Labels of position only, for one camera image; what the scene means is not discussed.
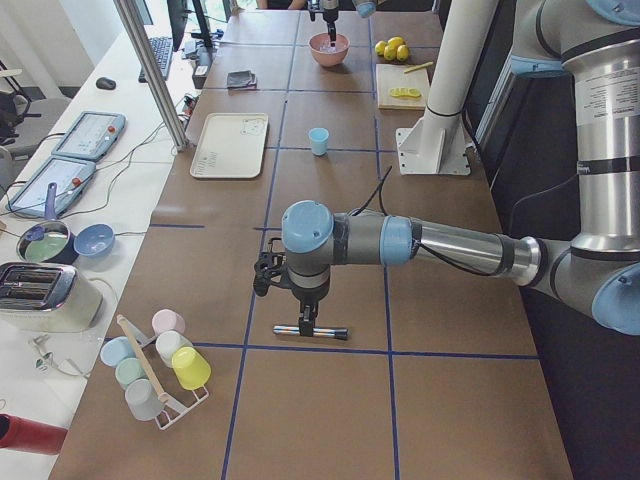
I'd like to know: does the white cup on rack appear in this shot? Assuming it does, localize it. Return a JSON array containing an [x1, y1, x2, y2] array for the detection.
[[155, 330, 193, 368]]

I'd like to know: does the bamboo cutting board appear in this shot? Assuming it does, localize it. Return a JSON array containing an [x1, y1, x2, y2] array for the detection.
[[376, 64, 430, 110]]

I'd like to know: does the steel muddler black cap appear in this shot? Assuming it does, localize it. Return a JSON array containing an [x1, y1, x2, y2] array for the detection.
[[272, 325, 349, 341]]

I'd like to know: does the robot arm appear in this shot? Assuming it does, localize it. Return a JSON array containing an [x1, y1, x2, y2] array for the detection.
[[254, 1, 639, 336], [308, 0, 378, 44]]

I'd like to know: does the aluminium frame post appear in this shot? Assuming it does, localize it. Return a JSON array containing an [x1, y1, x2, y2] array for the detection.
[[114, 0, 188, 152]]

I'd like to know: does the teach pendant near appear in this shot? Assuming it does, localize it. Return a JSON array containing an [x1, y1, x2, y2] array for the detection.
[[7, 156, 96, 219]]

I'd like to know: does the clear ice cubes pile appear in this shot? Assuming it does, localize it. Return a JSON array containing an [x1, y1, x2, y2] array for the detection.
[[315, 39, 345, 55]]

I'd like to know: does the pink bowl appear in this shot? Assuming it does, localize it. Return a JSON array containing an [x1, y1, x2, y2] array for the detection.
[[308, 33, 350, 67]]

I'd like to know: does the light blue plastic cup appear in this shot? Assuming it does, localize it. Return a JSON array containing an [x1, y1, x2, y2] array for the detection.
[[308, 127, 329, 156]]

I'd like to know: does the green cup on rack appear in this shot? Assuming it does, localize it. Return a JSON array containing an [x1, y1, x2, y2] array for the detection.
[[115, 357, 147, 390]]

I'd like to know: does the teach pendant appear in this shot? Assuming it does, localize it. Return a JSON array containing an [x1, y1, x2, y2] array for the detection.
[[52, 111, 126, 162], [7, 156, 96, 219]]

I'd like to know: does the yellow lemon middle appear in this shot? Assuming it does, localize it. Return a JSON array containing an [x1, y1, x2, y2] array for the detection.
[[383, 45, 397, 61]]

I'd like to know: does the grey cup on rack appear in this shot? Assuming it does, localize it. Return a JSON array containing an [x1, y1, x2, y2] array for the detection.
[[125, 378, 164, 421]]

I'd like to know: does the cream bear serving tray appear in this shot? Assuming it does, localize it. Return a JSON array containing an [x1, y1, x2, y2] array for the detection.
[[190, 113, 269, 179]]

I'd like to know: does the yellow cup on rack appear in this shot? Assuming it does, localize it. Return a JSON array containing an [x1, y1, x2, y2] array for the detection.
[[172, 346, 212, 391]]

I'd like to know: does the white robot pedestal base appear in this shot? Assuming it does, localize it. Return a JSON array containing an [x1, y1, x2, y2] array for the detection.
[[396, 0, 498, 175]]

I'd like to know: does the teach pendant far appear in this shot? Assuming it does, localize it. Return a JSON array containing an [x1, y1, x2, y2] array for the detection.
[[52, 111, 126, 162]]

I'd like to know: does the yellow plastic knife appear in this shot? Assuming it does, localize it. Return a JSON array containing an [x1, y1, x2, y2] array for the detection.
[[403, 61, 434, 74]]

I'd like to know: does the pink cup on rack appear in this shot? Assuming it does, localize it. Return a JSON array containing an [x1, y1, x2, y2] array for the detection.
[[151, 309, 186, 335]]

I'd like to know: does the blue cup on rack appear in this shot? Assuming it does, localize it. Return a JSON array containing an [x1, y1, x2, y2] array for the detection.
[[100, 336, 136, 368]]

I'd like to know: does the lemon slices row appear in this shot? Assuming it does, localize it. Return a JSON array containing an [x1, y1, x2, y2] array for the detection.
[[388, 87, 422, 99]]

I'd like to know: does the white steel toaster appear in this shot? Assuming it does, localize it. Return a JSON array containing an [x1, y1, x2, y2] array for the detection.
[[1, 262, 102, 333]]

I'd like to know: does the red bottle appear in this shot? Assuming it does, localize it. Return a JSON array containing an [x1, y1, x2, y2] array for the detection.
[[1, 414, 68, 455]]

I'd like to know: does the white cup rack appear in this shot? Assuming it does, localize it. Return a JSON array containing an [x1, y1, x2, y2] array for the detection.
[[116, 314, 210, 431]]

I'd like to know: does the yellow lemon upper left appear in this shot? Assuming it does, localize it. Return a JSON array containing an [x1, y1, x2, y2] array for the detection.
[[374, 41, 387, 56]]

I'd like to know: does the black keyboard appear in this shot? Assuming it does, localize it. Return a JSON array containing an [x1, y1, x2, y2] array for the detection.
[[148, 36, 173, 80]]

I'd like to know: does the dark blue saucepan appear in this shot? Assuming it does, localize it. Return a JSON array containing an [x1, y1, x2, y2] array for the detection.
[[16, 182, 79, 265]]

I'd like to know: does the black computer mouse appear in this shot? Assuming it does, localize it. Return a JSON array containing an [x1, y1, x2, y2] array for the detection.
[[95, 77, 117, 91]]

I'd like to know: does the blue bowl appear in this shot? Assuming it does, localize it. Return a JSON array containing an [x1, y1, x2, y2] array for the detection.
[[74, 224, 115, 258]]

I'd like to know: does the yellow lemon upper right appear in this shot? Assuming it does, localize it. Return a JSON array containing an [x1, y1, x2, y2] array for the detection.
[[387, 36, 405, 49]]

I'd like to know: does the yellow lemon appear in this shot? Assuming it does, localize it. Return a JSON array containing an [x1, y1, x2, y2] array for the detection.
[[383, 45, 397, 61], [396, 44, 410, 62], [387, 36, 405, 49], [374, 41, 387, 56]]

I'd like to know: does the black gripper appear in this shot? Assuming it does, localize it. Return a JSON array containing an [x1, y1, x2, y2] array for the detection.
[[288, 272, 330, 335], [322, 8, 339, 43]]

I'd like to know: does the yellow lemon lower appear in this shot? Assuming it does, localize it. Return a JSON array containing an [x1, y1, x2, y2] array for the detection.
[[396, 44, 410, 62]]

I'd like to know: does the grey folded cloth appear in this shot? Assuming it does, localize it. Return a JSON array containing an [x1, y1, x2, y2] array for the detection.
[[226, 70, 257, 90]]

